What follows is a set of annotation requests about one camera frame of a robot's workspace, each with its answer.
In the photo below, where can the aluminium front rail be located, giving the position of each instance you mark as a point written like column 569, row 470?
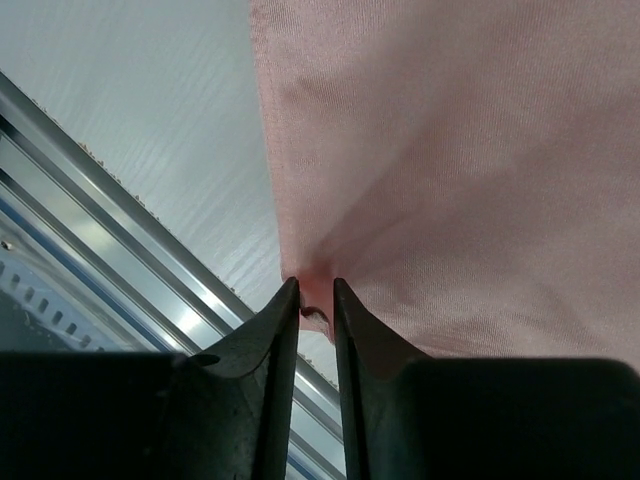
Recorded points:
column 100, row 415

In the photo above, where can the pink satin napkin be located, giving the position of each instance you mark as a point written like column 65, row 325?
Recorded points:
column 470, row 168

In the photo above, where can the slotted cable duct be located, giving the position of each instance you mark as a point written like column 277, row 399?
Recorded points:
column 36, row 317

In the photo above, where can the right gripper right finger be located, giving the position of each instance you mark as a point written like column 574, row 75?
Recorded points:
column 380, row 434

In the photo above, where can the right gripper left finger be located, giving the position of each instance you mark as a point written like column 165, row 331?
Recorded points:
column 229, row 408

